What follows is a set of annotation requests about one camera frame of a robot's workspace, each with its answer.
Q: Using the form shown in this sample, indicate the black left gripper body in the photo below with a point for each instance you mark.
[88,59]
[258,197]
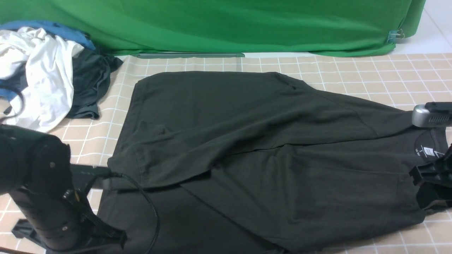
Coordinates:
[64,225]

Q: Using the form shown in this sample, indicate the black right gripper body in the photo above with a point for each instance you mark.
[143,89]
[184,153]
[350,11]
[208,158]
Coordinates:
[434,182]

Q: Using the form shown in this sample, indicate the dark gray long-sleeve top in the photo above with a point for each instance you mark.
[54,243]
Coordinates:
[262,163]

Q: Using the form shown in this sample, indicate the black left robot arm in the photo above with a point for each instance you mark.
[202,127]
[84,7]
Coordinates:
[52,193]

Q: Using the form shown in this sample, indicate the white shirt in pile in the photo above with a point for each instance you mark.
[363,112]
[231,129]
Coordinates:
[47,60]

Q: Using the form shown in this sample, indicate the binder clip on backdrop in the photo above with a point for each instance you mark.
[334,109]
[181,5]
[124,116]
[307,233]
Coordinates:
[395,36]

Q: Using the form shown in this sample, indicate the dark teal garment in pile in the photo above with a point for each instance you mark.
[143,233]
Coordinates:
[91,80]

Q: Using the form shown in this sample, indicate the blue garment in pile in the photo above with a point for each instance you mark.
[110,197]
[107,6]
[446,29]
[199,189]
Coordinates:
[54,29]

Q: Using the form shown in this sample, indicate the green backdrop cloth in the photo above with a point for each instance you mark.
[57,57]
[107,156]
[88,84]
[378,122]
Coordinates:
[338,28]

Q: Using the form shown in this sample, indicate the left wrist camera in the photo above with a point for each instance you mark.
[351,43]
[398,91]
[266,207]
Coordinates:
[87,177]

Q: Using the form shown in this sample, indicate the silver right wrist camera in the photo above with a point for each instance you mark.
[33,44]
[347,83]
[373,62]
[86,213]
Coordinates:
[432,115]

